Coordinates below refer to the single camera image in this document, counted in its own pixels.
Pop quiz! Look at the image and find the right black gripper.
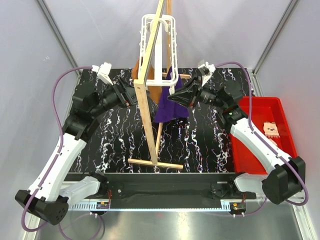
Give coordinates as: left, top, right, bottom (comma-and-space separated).
167, 75, 226, 109

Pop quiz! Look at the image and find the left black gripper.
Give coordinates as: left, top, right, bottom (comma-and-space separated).
90, 76, 151, 118

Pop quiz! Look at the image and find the wooden hanger stand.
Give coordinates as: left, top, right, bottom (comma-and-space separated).
127, 0, 191, 170

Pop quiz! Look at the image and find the purple sock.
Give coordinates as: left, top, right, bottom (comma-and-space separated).
153, 65, 190, 124

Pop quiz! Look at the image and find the orange brown sock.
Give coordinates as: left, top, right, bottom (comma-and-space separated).
131, 57, 163, 104

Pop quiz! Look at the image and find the white plastic clip hanger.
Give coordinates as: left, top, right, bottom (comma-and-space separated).
138, 13, 179, 95

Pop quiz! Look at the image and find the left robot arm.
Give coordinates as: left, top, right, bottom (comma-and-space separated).
15, 77, 137, 226

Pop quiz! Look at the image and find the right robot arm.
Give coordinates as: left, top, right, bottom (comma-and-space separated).
168, 77, 309, 205

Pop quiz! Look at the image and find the black marble pattern mat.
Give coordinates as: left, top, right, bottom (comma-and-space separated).
52, 67, 260, 174

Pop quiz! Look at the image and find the pink patterned sock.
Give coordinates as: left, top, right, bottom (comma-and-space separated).
263, 121, 280, 146

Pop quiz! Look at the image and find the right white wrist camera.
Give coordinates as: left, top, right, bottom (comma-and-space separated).
197, 60, 216, 87

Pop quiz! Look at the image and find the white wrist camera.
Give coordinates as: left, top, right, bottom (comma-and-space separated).
197, 60, 216, 87
91, 62, 113, 86

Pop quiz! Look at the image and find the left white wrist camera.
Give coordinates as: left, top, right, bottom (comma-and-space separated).
91, 62, 113, 86

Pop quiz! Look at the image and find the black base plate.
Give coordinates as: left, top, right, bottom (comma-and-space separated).
105, 173, 256, 211

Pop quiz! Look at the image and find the white slotted cable duct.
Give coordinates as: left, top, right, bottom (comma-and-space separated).
68, 201, 98, 211

